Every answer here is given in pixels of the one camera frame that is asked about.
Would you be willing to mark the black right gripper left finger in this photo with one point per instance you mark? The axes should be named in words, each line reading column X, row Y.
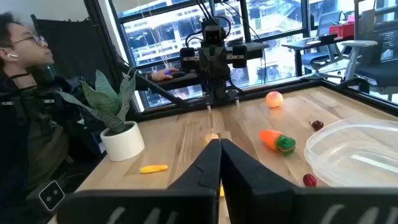
column 199, row 186

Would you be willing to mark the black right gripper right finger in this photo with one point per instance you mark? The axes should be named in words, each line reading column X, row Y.
column 248, row 193

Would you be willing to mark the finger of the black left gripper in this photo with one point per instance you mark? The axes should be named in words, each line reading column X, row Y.
column 187, row 59
column 240, row 56

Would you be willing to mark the long yellow fruit slice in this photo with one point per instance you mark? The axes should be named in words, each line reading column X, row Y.
column 154, row 169

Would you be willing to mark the toy peach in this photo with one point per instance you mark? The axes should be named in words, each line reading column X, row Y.
column 274, row 99

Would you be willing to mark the green ball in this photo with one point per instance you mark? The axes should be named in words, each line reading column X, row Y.
column 273, row 140

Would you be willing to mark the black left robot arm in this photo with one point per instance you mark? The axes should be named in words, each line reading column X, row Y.
column 217, row 90

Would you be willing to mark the clear plastic tupperware container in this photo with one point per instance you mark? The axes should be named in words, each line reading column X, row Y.
column 342, row 149

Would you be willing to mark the black computer mouse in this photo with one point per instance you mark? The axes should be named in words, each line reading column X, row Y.
column 178, row 74

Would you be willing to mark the black side desk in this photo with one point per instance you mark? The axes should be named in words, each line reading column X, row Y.
column 180, row 82

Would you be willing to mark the person's hand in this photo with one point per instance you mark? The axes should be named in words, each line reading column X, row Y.
column 163, row 75

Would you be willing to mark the dark office desk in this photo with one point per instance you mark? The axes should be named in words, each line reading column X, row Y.
column 306, row 44

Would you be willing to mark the grey mesh office chair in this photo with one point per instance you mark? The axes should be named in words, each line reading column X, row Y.
column 323, row 37

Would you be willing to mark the green plant in white pot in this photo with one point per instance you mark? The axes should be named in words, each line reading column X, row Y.
column 122, row 146

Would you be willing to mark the dark red date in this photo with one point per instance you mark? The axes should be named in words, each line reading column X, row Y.
column 317, row 125

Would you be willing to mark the red box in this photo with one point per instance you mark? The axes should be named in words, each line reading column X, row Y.
column 342, row 30

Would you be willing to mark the black fabric partition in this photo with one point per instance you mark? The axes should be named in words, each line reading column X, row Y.
column 77, row 46

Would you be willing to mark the black chair white armrest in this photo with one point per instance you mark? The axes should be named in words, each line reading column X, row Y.
column 376, row 68

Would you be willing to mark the person's glasses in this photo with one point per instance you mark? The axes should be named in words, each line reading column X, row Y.
column 34, row 39

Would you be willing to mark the person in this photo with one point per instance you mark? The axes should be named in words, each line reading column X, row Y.
column 25, row 102

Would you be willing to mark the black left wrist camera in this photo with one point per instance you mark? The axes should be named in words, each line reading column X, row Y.
column 213, row 34

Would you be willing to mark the black window frame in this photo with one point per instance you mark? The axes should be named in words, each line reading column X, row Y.
column 245, row 18

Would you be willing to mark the black diagonal frame strut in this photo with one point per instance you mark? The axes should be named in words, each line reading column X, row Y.
column 161, row 90

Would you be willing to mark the black table edge rail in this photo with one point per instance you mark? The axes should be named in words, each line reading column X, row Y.
column 280, row 85

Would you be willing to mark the small black square camera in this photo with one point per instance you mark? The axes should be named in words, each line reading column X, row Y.
column 51, row 195

